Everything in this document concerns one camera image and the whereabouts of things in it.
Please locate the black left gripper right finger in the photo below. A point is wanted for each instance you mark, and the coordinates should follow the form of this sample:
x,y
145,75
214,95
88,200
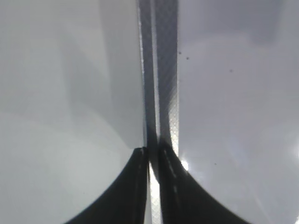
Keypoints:
x,y
183,200

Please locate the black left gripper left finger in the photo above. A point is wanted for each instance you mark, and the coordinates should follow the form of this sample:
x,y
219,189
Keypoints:
x,y
124,202

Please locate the white board with grey frame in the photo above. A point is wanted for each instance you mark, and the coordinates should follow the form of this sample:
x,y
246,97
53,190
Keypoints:
x,y
221,86

